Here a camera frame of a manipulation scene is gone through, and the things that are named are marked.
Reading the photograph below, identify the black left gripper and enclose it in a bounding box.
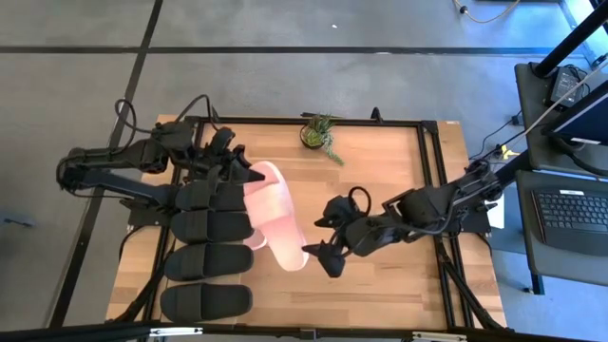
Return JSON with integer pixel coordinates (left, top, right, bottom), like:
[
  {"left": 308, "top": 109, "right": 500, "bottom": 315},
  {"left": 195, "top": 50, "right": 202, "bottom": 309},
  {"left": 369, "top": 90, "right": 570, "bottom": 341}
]
[{"left": 189, "top": 127, "right": 266, "bottom": 187}]

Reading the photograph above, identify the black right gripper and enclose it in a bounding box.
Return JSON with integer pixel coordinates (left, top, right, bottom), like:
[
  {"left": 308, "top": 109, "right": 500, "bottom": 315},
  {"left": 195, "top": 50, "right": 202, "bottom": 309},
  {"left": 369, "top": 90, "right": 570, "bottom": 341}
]
[{"left": 301, "top": 194, "right": 410, "bottom": 279}]

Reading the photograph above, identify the black slide sandal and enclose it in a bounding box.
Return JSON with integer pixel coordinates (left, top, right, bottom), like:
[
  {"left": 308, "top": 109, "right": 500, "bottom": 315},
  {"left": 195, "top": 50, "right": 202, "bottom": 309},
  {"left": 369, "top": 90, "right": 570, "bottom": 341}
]
[
  {"left": 162, "top": 242, "right": 255, "bottom": 282},
  {"left": 169, "top": 210, "right": 256, "bottom": 245},
  {"left": 159, "top": 282, "right": 255, "bottom": 324},
  {"left": 174, "top": 181, "right": 249, "bottom": 213}
]

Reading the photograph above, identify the wooden shelf with black legs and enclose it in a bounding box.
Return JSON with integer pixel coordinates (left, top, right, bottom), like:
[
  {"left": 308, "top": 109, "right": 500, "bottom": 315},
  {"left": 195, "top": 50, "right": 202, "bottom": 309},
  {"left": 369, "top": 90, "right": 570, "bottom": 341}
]
[{"left": 160, "top": 182, "right": 258, "bottom": 331}]

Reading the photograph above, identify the potted succulent plant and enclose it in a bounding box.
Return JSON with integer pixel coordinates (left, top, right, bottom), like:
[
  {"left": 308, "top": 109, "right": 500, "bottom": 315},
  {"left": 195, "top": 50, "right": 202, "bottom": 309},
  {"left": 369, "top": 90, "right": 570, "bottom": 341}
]
[{"left": 298, "top": 113, "right": 346, "bottom": 167}]

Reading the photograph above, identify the white paper sheet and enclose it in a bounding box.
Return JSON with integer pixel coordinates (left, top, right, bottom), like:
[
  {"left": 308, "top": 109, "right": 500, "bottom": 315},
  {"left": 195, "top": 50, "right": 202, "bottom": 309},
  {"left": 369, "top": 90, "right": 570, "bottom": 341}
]
[{"left": 488, "top": 201, "right": 506, "bottom": 230}]

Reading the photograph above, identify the black side desk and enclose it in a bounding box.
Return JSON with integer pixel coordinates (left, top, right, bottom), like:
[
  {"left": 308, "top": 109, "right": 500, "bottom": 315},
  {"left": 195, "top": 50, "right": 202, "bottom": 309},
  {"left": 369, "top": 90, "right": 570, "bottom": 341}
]
[{"left": 515, "top": 61, "right": 608, "bottom": 295}]

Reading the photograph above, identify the small black floor object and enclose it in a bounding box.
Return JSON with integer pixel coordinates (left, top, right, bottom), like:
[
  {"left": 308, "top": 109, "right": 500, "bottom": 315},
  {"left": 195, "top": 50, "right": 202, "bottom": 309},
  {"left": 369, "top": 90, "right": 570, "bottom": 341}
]
[{"left": 0, "top": 208, "right": 37, "bottom": 229}]

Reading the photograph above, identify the black keyboard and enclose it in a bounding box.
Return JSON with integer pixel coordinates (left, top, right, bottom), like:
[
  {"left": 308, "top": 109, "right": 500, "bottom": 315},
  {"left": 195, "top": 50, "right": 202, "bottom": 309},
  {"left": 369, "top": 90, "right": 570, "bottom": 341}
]
[{"left": 531, "top": 188, "right": 608, "bottom": 257}]

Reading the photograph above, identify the black power adapter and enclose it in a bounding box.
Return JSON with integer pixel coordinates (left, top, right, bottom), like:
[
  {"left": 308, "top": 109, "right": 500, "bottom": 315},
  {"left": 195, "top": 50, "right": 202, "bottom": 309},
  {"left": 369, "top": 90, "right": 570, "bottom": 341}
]
[{"left": 549, "top": 66, "right": 590, "bottom": 109}]

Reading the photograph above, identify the black computer monitor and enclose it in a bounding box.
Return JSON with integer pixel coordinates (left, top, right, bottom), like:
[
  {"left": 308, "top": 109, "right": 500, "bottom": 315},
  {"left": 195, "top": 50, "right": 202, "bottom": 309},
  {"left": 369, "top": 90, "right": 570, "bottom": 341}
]
[{"left": 541, "top": 78, "right": 608, "bottom": 148}]

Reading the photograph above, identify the black upright pole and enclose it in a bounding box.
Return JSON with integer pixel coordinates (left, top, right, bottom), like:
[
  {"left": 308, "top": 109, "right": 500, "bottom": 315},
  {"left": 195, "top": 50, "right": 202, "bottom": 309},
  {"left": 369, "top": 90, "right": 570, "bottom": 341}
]
[{"left": 534, "top": 0, "right": 608, "bottom": 78}]

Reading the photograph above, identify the black aluminium table frame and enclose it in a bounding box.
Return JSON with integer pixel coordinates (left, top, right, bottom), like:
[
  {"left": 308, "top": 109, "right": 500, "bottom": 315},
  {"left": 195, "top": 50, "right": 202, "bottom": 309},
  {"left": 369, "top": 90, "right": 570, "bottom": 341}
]
[{"left": 106, "top": 106, "right": 512, "bottom": 342}]

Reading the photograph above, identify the silver metal bracket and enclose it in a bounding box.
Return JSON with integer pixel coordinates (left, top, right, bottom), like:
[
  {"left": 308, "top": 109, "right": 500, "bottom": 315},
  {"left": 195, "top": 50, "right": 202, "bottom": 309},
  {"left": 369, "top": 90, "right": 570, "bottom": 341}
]
[
  {"left": 149, "top": 326, "right": 204, "bottom": 338},
  {"left": 411, "top": 331, "right": 467, "bottom": 342}
]

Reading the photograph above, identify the yellow floor cable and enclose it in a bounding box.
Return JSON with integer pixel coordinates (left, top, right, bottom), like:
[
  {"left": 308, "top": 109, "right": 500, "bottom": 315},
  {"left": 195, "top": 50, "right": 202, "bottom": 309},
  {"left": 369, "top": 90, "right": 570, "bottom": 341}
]
[{"left": 453, "top": 0, "right": 522, "bottom": 25}]

